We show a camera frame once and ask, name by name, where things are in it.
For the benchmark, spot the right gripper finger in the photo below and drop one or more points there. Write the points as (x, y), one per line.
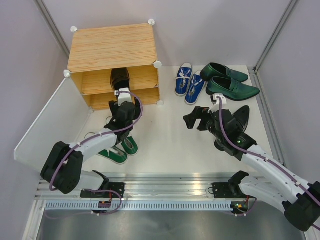
(190, 120)
(200, 112)

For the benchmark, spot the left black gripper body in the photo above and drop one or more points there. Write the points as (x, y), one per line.
(114, 107)

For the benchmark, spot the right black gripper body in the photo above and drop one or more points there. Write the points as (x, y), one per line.
(210, 125)

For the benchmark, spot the black patent shoe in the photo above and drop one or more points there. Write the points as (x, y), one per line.
(240, 120)
(119, 78)

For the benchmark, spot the blue sneaker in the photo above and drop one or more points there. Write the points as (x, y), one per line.
(196, 85)
(183, 79)

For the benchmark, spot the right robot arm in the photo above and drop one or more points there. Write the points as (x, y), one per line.
(295, 197)

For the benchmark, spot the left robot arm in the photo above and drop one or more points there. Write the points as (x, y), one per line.
(63, 167)

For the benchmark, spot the white translucent cabinet door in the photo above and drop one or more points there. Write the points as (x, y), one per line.
(61, 119)

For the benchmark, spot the wooden two-shelf shoe cabinet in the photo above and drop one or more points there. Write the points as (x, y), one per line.
(95, 52)

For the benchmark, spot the green sneaker upper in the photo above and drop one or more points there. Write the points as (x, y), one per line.
(130, 146)

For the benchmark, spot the green sneaker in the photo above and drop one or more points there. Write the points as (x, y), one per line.
(114, 154)
(130, 146)

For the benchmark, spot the green loafer front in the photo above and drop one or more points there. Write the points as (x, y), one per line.
(231, 89)

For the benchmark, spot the green loafer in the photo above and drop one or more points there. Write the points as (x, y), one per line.
(231, 89)
(218, 70)

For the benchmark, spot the green sneaker lower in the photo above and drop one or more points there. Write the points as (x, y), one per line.
(114, 154)

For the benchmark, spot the green loafer rear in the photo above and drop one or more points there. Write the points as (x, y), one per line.
(218, 70)

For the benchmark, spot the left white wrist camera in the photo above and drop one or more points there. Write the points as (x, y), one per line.
(123, 95)

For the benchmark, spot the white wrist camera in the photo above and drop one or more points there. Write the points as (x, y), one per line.
(218, 102)
(123, 95)

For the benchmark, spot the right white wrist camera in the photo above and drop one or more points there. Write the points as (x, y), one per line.
(218, 102)

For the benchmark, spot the aluminium mounting rail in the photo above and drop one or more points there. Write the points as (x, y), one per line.
(158, 186)

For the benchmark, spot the white slotted cable duct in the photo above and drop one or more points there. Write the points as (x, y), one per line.
(140, 205)

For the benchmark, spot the left aluminium frame post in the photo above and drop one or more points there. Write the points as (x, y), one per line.
(52, 26)

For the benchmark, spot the aluminium frame post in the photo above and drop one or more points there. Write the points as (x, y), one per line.
(276, 33)
(52, 26)

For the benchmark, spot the right aluminium frame post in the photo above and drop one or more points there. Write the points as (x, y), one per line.
(276, 33)

